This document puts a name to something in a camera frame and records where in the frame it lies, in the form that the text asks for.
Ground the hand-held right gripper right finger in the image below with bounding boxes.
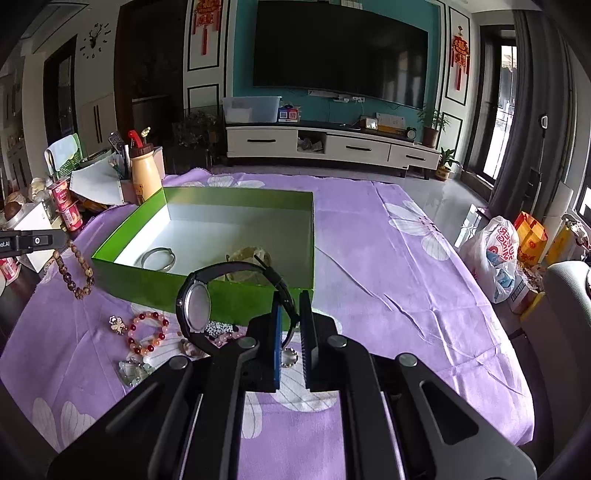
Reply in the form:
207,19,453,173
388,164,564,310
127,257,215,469
299,291,536,480

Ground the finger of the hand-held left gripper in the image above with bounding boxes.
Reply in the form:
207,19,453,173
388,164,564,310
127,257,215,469
10,229,70,257

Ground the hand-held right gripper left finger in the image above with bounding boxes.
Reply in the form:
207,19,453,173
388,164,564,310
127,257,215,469
48,291,283,480

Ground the brown wooden bead bracelet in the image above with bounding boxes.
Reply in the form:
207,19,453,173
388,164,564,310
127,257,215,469
52,239,96,301

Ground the black wrist watch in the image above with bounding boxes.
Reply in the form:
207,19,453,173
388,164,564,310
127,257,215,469
175,261,301,358

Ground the green cardboard box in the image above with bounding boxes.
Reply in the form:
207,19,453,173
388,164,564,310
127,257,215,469
91,186,315,332

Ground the red yogurt cup pack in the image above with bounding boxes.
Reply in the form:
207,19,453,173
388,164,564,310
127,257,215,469
48,179,85,232

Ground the white pen holder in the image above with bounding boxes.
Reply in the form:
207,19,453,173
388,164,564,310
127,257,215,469
69,154,136,207

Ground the green and white package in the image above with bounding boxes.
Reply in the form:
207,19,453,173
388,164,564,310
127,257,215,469
45,134,84,178

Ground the purple floral cloth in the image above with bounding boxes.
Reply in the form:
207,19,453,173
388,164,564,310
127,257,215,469
0,168,536,480

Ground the cream bottle brown lid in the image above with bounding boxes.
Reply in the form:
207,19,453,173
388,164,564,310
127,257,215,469
128,130,163,206

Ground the silver metal bangle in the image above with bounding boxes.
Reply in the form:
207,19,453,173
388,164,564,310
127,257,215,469
141,248,176,271

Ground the pale green crystal ornament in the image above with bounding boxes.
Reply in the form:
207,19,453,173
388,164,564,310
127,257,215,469
117,360,155,386

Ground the dark leafy plant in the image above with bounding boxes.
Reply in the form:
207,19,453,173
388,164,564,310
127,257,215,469
172,110,220,148

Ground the white printed plastic bag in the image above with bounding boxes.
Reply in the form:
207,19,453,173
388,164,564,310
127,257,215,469
459,216,522,303

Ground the white television cabinet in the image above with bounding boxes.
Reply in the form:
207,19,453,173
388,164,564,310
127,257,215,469
225,120,441,178

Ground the small potted plant yellow pot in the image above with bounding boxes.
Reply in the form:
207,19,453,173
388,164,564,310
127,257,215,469
434,148,462,182

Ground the clear plastic storage box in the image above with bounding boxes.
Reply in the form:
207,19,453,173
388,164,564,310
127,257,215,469
222,96,282,124

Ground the yellow and white box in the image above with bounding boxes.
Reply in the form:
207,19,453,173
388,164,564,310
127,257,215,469
376,113,407,134

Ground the tall potted plant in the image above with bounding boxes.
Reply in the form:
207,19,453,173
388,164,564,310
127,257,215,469
418,104,451,148

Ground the white power strip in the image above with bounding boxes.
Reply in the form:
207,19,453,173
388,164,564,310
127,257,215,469
308,90,365,103

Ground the yellow paper bag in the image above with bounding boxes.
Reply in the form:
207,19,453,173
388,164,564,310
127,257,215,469
513,211,549,264
547,222,578,266

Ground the grey chair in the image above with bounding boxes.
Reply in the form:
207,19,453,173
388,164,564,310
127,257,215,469
522,261,591,462

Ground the large flat television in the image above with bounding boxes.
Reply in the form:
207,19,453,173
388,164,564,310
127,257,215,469
252,0,429,110

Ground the grey curtain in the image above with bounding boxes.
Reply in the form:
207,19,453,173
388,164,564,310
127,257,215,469
487,9,573,222

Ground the black and white bead bracelet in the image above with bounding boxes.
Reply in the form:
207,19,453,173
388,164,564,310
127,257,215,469
205,320,241,341

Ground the red bead bracelet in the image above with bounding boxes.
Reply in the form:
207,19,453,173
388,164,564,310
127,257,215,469
127,311,171,357

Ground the black wall clock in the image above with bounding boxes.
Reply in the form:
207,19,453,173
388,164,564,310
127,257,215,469
79,23,112,58

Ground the red knot wall decoration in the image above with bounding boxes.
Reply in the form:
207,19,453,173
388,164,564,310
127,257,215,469
193,0,221,55
451,25,471,90

